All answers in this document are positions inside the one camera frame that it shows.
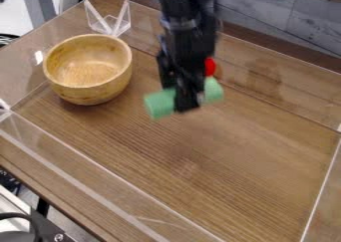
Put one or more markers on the clear acrylic tray wall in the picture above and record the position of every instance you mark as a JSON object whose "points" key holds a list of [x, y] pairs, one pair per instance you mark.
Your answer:
{"points": [[243, 171]]}

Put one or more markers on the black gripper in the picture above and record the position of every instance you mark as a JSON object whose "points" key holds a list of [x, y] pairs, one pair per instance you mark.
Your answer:
{"points": [[180, 57]]}

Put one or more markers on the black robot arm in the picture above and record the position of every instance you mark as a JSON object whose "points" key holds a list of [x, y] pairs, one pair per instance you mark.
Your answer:
{"points": [[181, 15]]}

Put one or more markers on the clear acrylic corner bracket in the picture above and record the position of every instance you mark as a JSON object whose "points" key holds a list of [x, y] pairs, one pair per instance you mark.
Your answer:
{"points": [[108, 25]]}

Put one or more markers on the black table leg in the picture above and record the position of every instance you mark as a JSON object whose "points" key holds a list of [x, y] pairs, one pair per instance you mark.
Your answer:
{"points": [[42, 207]]}

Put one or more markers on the black equipment at corner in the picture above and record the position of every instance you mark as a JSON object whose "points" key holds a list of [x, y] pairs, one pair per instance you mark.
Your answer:
{"points": [[21, 227]]}

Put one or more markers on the green foam block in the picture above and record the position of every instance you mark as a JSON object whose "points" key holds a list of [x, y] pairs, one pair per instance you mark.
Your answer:
{"points": [[159, 102]]}

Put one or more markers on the red felt ball toy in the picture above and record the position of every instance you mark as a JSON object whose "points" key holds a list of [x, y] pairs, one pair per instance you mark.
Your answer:
{"points": [[208, 67]]}

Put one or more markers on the wooden bowl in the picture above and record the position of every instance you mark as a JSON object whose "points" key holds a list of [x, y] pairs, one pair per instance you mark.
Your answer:
{"points": [[88, 68]]}

